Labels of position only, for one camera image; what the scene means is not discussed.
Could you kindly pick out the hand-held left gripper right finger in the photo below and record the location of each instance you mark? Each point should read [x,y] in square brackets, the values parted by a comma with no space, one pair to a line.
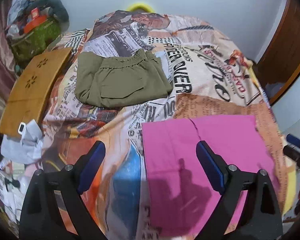
[211,167]

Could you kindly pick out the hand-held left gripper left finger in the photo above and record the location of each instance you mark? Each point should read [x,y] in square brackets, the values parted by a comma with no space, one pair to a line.
[91,167]

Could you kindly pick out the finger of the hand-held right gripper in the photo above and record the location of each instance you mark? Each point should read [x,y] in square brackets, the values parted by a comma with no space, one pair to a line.
[296,140]
[293,153]

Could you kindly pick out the pink pants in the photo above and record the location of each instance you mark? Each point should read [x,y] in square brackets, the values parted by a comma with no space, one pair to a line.
[180,150]

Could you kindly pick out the olive green pants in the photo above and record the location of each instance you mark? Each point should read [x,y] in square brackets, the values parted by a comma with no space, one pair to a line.
[120,85]

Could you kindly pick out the yellow bed sheet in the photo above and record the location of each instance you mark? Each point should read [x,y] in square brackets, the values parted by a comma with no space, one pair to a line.
[290,190]

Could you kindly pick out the white cloth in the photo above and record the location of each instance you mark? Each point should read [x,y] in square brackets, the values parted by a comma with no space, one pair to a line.
[20,147]

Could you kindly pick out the small white device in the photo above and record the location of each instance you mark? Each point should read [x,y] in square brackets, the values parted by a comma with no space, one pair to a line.
[22,128]

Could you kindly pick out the printed blanket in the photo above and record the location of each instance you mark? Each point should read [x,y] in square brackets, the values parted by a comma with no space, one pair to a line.
[210,80]

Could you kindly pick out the brown wooden board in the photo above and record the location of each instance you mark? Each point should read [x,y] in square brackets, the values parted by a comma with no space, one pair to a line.
[32,92]

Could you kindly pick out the wooden door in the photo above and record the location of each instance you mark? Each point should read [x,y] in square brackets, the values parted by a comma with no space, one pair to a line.
[285,45]

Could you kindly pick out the green bag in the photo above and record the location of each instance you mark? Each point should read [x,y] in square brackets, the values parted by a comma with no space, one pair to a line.
[32,42]

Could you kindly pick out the orange box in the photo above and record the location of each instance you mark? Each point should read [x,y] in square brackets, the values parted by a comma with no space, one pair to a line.
[35,23]

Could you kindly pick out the pile of mixed clutter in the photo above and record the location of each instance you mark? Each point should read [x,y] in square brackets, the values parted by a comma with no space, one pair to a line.
[15,15]

